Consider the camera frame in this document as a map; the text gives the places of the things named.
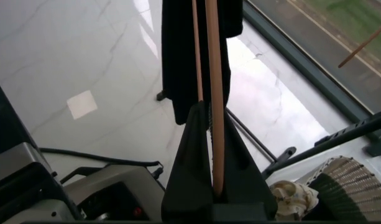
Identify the window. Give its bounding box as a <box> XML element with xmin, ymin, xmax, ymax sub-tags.
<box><xmin>242</xmin><ymin>0</ymin><xmax>381</xmax><ymax>158</ymax></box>

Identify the white laundry basket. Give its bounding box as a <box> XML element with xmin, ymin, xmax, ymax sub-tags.
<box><xmin>297</xmin><ymin>155</ymin><xmax>381</xmax><ymax>222</ymax></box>

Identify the black cable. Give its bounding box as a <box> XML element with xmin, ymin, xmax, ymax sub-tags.
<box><xmin>39</xmin><ymin>147</ymin><xmax>165</xmax><ymax>182</ymax></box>

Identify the cream printed garment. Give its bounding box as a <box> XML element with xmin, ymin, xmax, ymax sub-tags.
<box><xmin>269</xmin><ymin>180</ymin><xmax>319</xmax><ymax>222</ymax></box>

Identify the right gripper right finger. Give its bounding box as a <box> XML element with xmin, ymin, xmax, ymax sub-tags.
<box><xmin>208</xmin><ymin>108</ymin><xmax>278</xmax><ymax>222</ymax></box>

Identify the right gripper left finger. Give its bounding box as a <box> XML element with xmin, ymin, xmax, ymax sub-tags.
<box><xmin>161</xmin><ymin>101</ymin><xmax>214</xmax><ymax>222</ymax></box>

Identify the black garment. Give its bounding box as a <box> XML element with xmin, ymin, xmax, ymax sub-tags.
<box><xmin>161</xmin><ymin>0</ymin><xmax>244</xmax><ymax>126</ymax></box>

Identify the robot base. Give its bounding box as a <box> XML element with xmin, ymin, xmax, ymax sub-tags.
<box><xmin>0</xmin><ymin>76</ymin><xmax>166</xmax><ymax>223</ymax></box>

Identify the black clothes rack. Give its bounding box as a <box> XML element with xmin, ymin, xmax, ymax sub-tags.
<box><xmin>155</xmin><ymin>90</ymin><xmax>381</xmax><ymax>180</ymax></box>

